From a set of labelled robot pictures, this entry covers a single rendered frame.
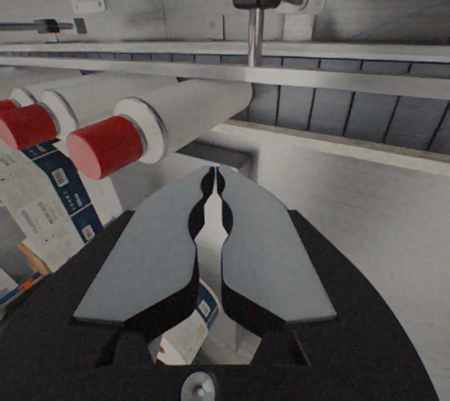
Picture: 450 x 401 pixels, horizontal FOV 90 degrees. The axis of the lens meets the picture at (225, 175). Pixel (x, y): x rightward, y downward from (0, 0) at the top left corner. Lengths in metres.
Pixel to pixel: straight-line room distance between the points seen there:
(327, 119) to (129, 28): 0.35
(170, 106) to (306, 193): 0.27
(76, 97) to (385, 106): 0.29
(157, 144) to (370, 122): 0.21
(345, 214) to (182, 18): 0.38
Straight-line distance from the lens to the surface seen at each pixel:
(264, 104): 0.30
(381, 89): 0.19
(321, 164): 0.36
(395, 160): 0.26
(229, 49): 0.31
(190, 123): 0.19
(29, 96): 0.31
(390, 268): 0.47
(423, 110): 0.28
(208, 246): 0.51
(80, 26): 0.48
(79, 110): 0.26
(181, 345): 0.60
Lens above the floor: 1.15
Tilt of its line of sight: 47 degrees down
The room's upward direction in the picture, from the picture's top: 134 degrees counter-clockwise
